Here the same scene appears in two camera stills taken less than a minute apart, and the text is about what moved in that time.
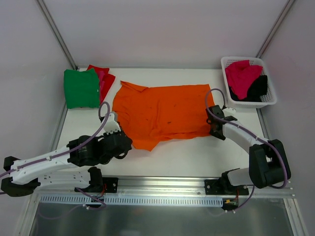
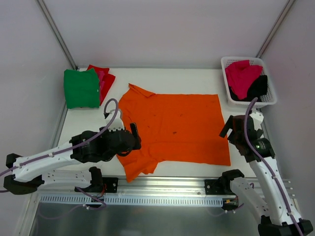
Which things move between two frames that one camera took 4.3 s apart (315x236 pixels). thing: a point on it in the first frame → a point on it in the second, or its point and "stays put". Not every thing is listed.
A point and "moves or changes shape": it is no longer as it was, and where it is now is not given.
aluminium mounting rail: x=166 y=187 stays put
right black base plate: x=215 y=187 stays put
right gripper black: x=214 y=121 → x=231 y=130
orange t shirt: x=147 y=115 moves or changes shape
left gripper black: x=122 y=141 stays put
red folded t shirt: x=107 y=80 stays put
